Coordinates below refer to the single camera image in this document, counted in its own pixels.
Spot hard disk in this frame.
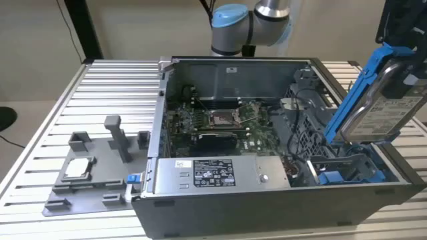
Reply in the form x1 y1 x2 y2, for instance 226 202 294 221
322 41 427 146

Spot black yellow disk power wire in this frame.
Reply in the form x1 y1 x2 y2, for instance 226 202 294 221
286 128 305 165

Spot gray metal disk bay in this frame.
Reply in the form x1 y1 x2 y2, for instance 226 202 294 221
269 68 390 187

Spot black RAM slot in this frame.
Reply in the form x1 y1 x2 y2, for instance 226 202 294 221
196 124 253 133
198 97 265 105

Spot green motherboard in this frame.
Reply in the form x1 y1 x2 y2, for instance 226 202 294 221
164 96 293 159

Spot metal socket cover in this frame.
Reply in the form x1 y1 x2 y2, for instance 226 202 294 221
237 102 265 124

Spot CPU socket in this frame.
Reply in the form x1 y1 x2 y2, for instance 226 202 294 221
207 108 242 126

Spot thin metal locking lever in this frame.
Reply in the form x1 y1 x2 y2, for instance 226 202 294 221
196 96 215 111

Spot black graphics card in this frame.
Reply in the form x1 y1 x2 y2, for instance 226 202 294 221
192 132 239 152

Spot silver power supply unit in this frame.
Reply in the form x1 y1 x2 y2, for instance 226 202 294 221
152 155 293 195

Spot black open PC case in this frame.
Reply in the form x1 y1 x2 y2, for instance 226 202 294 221
131 55 427 239

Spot gray parts rack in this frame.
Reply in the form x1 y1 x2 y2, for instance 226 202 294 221
42 115 152 218

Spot silver CPU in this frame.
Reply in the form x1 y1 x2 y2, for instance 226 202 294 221
64 158 94 179

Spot black round chair base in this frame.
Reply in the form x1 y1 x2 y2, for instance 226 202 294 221
0 106 19 133

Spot black flat data wire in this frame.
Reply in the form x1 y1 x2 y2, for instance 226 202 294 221
294 87 337 127

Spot coloured power supply wires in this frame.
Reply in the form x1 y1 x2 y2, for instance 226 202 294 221
282 156 310 180

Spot black upright post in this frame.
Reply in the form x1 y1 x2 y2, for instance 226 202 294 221
64 0 106 60

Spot thin black wall cable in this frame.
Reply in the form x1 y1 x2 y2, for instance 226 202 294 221
55 0 84 64

